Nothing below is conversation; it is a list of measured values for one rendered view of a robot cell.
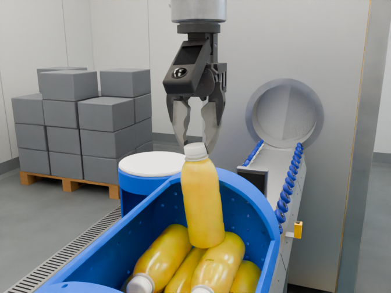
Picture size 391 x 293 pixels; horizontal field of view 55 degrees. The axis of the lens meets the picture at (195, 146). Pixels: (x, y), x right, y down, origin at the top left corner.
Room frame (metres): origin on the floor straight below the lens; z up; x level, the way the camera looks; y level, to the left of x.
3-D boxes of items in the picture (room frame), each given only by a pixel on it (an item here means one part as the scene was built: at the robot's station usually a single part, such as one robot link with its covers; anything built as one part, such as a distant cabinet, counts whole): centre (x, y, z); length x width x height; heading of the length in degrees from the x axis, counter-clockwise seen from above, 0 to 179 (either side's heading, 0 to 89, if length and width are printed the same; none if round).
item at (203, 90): (0.64, -0.01, 1.44); 0.09 x 0.08 x 0.12; 160
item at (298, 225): (1.04, -0.29, 0.92); 0.08 x 0.03 x 0.05; 71
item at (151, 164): (1.34, 0.15, 1.03); 0.28 x 0.28 x 0.01
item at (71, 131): (3.90, 1.17, 0.59); 1.20 x 0.80 x 1.19; 70
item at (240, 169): (1.13, -0.18, 1.00); 0.10 x 0.04 x 0.15; 71
